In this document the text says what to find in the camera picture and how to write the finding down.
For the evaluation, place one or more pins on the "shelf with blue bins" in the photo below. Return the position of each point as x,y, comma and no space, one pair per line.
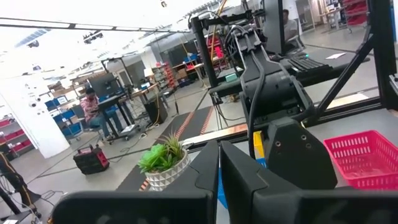
66,119

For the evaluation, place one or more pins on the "black computer monitor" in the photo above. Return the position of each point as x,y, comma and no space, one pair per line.
273,25

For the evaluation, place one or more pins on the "shelf with red bins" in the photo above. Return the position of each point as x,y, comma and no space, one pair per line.
14,137

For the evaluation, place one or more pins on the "white patterned plant pot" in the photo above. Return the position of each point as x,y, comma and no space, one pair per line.
168,177

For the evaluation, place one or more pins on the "black keyboard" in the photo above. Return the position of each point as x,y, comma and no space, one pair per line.
308,64

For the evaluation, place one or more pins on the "red plastic basket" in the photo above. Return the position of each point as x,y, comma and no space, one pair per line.
363,155

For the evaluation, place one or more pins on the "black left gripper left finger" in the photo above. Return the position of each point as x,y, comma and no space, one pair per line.
186,205

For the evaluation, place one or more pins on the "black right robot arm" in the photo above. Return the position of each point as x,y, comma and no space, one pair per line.
245,40

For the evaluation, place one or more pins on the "black orange-striped floor mat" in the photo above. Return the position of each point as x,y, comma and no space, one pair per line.
189,124

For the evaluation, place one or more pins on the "black aluminium rig frame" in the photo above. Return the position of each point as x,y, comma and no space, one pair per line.
200,56

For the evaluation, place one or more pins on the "rack with red bins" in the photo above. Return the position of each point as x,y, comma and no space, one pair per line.
356,14

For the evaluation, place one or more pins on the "black workstation desk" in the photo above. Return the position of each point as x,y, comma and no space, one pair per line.
130,99

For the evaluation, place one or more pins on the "green artificial succulent plant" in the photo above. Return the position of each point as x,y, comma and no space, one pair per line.
158,157

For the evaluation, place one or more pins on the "black tripod stand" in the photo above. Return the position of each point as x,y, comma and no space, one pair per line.
18,186

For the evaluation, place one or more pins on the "red and black toolbox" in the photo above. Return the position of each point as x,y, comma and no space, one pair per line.
91,160

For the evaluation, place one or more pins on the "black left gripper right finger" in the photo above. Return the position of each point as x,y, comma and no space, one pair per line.
280,205

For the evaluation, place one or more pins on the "white pillar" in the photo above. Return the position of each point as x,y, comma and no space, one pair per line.
34,118

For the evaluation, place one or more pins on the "yellow plastic basket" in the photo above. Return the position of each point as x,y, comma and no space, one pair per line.
258,144

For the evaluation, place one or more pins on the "teal box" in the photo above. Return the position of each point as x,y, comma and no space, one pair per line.
231,77

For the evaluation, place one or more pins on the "black computer tower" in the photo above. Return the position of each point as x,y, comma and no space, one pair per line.
155,110

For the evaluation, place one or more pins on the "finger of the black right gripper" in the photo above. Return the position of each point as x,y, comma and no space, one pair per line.
298,155

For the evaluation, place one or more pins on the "seated person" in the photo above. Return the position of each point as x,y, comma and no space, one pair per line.
91,109

